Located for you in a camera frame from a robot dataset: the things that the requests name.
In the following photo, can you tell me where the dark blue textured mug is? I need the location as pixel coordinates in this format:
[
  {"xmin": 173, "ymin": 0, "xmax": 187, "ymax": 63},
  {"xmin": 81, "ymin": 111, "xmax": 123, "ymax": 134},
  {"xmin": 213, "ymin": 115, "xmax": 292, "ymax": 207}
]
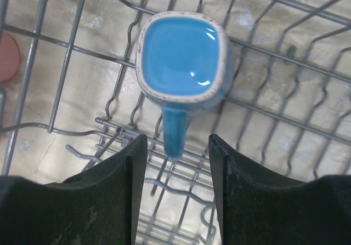
[{"xmin": 135, "ymin": 10, "xmax": 235, "ymax": 160}]

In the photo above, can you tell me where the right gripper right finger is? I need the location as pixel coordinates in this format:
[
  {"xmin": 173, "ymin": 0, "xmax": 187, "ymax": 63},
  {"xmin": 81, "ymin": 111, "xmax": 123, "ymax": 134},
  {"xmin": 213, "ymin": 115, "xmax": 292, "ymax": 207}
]
[{"xmin": 208, "ymin": 134, "xmax": 350, "ymax": 244}]

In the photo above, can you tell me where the grey wire dish rack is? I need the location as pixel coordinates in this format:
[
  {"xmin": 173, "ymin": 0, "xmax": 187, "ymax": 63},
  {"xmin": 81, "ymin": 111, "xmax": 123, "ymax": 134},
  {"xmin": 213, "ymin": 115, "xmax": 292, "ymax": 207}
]
[{"xmin": 1, "ymin": 0, "xmax": 350, "ymax": 244}]

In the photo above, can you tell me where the salmon pink tumbler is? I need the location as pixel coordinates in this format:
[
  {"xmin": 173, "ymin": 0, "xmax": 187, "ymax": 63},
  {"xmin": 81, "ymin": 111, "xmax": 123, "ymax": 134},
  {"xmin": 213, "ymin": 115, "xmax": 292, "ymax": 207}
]
[{"xmin": 0, "ymin": 33, "xmax": 20, "ymax": 82}]

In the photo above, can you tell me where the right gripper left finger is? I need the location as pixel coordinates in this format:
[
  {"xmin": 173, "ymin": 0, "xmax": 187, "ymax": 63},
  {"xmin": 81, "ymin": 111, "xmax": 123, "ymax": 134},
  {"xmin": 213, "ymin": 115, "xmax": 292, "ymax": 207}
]
[{"xmin": 1, "ymin": 135, "xmax": 148, "ymax": 244}]

